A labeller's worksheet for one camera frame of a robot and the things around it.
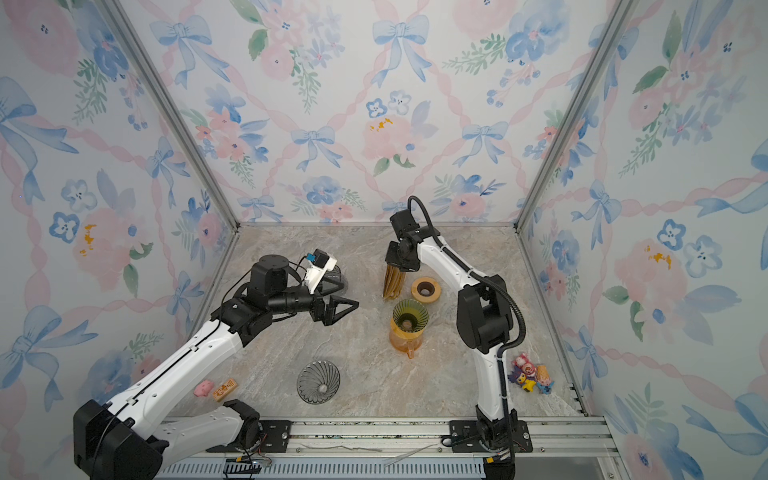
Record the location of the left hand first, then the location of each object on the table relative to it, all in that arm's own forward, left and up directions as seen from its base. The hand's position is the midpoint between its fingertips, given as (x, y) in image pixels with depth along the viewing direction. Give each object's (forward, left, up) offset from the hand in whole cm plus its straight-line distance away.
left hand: (350, 293), depth 71 cm
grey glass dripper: (-13, +9, -23) cm, 29 cm away
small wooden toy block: (-15, +34, -24) cm, 45 cm away
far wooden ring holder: (+17, -22, -25) cm, 37 cm away
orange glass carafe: (-1, -14, -26) cm, 29 cm away
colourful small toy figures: (-11, -48, -24) cm, 55 cm away
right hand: (+22, -10, -15) cm, 28 cm away
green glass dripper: (+2, -15, -16) cm, 22 cm away
